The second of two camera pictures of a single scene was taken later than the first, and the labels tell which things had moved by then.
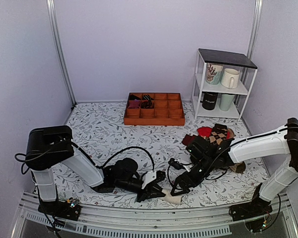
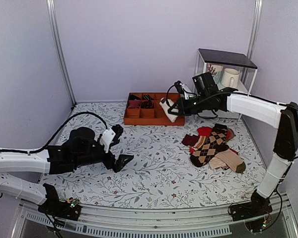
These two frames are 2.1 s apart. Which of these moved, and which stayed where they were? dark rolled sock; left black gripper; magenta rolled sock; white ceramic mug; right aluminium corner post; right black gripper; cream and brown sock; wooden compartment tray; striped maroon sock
Moved: cream and brown sock; right black gripper; left black gripper
Stayed: white ceramic mug; right aluminium corner post; dark rolled sock; wooden compartment tray; magenta rolled sock; striped maroon sock
